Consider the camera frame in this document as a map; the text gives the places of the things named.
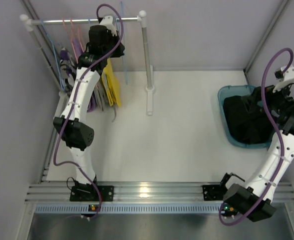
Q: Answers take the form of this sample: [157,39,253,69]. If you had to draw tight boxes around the grey trousers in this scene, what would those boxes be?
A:
[93,78,109,112]

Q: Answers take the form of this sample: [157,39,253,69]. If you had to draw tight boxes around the aluminium mounting rail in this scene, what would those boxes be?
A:
[24,181,294,218]

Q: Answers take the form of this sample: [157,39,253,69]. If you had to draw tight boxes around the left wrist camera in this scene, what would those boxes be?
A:
[99,15,116,32]

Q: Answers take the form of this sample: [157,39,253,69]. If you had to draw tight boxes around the black trousers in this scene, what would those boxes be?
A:
[223,95,274,145]

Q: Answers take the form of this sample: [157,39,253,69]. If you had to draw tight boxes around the purple trousers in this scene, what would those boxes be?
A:
[71,39,97,113]

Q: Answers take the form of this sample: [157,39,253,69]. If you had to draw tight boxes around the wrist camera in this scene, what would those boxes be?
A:
[273,65,294,93]
[99,15,116,32]

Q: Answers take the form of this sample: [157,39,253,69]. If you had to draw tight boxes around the white metal clothes rack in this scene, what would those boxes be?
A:
[20,4,155,120]

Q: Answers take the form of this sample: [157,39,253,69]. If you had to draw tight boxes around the pink wire hanger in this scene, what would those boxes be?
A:
[70,19,85,52]
[62,18,82,63]

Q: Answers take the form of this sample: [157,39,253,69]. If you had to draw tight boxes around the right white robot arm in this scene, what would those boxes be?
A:
[202,85,294,222]

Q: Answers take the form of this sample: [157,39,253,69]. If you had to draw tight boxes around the blue hanger far left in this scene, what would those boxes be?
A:
[40,19,65,92]

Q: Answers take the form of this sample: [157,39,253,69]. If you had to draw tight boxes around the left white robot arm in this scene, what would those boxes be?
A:
[53,24,124,202]

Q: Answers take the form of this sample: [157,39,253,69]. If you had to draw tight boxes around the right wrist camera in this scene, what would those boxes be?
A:
[273,65,294,93]

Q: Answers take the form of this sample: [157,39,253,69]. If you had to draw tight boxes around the light blue wire hanger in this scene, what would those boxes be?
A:
[116,0,128,84]

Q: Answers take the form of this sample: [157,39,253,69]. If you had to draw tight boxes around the yellow trousers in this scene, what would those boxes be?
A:
[101,59,122,107]

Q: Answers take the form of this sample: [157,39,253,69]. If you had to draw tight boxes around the teal plastic basin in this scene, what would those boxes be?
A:
[218,85,274,149]

